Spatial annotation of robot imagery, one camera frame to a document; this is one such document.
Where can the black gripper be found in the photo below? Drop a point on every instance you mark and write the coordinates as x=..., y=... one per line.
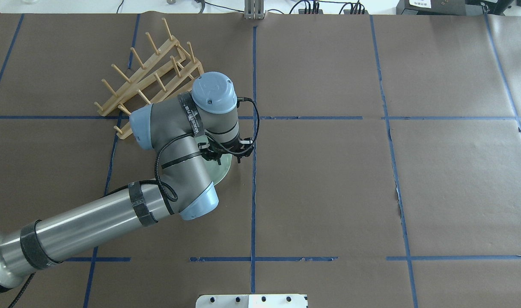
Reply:
x=212, y=154

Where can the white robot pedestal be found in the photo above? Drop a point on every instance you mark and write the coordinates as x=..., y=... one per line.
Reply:
x=285, y=300

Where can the wooden dish rack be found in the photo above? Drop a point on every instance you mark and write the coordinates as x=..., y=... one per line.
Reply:
x=170, y=71

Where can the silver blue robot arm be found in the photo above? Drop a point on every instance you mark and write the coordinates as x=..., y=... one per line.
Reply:
x=198, y=125

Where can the light green plate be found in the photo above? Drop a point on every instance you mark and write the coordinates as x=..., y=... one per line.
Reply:
x=218, y=169

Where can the black computer box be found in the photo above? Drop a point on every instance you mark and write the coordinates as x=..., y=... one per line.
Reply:
x=431, y=7

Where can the aluminium frame post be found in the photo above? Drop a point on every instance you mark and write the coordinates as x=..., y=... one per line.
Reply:
x=254, y=9

